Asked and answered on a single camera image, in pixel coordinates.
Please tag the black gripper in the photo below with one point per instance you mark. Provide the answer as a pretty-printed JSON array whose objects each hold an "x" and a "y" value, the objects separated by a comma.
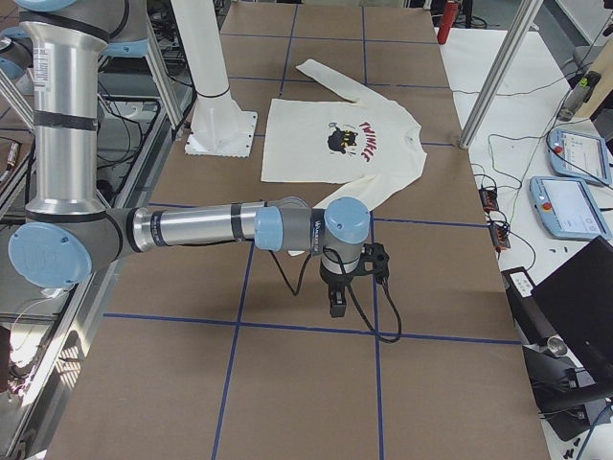
[{"x": 335, "y": 280}]

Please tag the cream long-sleeve cat shirt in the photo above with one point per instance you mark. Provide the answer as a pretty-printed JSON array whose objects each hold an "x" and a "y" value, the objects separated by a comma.
[{"x": 365, "y": 143}]

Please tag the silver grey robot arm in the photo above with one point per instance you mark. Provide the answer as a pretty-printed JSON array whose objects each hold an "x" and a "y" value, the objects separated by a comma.
[{"x": 69, "y": 234}]

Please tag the near orange black electronics module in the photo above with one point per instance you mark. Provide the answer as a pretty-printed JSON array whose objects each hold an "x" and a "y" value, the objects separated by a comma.
[{"x": 500, "y": 236}]

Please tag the orange black electronics module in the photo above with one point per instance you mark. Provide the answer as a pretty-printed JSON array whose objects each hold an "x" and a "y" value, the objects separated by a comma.
[
  {"x": 489, "y": 199},
  {"x": 500, "y": 236}
]

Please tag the far orange black electronics module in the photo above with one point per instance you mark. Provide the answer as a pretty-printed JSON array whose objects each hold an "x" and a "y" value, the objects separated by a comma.
[{"x": 489, "y": 199}]

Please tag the black box with white label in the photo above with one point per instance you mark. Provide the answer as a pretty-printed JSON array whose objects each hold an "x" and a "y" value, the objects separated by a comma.
[{"x": 525, "y": 311}]

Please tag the black laptop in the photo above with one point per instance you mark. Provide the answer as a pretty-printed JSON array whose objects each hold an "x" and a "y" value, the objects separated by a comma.
[{"x": 577, "y": 301}]

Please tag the near blue teach pendant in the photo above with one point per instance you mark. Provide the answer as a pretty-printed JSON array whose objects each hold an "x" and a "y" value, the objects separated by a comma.
[{"x": 567, "y": 208}]

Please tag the blue teach pendant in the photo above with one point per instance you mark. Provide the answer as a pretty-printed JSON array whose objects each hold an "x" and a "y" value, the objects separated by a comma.
[
  {"x": 567, "y": 208},
  {"x": 581, "y": 155}
]

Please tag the far blue teach pendant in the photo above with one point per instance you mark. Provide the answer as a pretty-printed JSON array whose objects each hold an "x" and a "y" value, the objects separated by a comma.
[{"x": 581, "y": 155}]

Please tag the red fire extinguisher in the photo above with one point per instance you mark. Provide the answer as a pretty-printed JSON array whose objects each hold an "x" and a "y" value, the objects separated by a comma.
[{"x": 447, "y": 21}]

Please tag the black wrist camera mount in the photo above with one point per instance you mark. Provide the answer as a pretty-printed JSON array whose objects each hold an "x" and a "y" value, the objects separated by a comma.
[{"x": 377, "y": 259}]

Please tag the white camera post with base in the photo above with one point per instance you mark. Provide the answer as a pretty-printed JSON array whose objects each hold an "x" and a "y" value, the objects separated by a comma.
[{"x": 219, "y": 127}]

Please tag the aluminium frame post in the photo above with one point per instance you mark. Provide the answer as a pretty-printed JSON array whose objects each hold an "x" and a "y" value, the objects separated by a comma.
[{"x": 513, "y": 40}]

